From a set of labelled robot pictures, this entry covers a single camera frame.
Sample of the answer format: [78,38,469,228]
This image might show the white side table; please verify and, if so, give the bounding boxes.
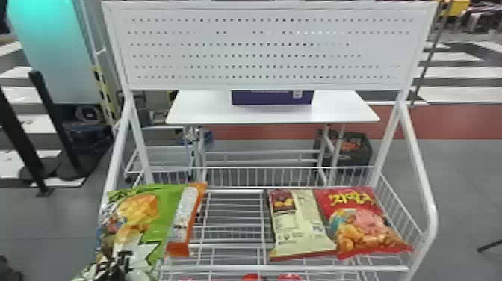
[165,90,381,185]

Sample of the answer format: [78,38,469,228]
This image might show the blue box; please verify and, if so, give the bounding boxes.
[231,90,315,106]

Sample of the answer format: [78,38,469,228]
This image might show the beige snack packet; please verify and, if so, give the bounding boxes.
[267,188,338,262]

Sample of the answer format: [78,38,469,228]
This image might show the black tool box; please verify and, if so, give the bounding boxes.
[312,129,374,173]

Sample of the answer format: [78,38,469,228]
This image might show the orange snack packet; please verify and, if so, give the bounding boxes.
[166,182,208,258]

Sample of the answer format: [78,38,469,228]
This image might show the red snack packet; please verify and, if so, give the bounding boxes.
[313,186,414,261]

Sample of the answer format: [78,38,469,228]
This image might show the green snack packet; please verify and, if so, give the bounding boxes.
[72,183,187,281]

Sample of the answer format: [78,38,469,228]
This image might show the white wire rack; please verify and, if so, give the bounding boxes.
[99,0,439,281]

